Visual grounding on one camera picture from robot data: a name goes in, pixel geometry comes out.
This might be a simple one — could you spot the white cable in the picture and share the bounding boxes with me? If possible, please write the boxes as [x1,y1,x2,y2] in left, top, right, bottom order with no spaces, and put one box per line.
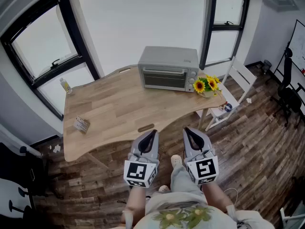
[224,187,239,204]

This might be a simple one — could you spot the yellow sunflower bouquet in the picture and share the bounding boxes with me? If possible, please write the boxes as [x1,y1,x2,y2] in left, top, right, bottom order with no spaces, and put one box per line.
[192,74,223,97]

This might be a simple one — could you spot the person's right forearm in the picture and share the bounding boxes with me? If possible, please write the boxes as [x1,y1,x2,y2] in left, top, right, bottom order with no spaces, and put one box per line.
[202,181,235,214]

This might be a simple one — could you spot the grey toaster oven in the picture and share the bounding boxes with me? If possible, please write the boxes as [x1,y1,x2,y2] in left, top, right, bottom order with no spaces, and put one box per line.
[137,46,200,93]

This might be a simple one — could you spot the beige flower vase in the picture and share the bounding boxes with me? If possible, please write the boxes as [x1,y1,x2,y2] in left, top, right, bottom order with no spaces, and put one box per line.
[197,91,215,99]

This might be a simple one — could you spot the white wooden chair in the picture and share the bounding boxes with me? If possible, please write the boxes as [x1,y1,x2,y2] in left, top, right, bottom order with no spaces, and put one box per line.
[195,56,258,132]

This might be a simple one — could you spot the whiteboard on black stand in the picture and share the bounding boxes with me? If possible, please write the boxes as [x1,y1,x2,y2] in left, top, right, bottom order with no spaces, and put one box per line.
[287,19,305,76]

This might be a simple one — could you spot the black-framed window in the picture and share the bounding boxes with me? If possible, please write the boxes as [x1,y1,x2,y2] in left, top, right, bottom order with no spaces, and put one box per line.
[199,0,252,70]
[0,0,101,121]

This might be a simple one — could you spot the person's left forearm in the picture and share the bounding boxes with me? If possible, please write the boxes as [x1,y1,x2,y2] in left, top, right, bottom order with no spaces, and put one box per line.
[121,186,146,225]

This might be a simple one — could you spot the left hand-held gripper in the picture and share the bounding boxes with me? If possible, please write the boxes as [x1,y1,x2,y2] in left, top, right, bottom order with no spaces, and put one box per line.
[123,129,160,188]

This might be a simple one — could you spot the person's grey trousers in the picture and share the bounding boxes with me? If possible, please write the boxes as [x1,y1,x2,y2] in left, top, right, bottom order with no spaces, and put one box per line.
[170,163,206,198]

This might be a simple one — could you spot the small black waste bin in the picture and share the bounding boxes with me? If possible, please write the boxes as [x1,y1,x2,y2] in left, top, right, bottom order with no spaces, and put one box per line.
[262,59,273,75]

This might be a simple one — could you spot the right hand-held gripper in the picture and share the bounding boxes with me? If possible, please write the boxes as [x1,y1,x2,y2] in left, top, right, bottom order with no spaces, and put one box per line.
[183,127,219,185]

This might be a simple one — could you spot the brown card with white label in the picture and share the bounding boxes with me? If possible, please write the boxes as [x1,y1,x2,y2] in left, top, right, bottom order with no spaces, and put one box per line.
[73,115,91,135]

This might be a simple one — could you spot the clear bottle with yellow label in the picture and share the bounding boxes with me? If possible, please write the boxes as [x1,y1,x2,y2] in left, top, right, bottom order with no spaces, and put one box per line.
[59,77,73,94]

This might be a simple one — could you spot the white shirt with green flowers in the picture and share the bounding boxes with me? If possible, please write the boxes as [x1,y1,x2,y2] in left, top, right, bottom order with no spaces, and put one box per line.
[120,192,275,229]

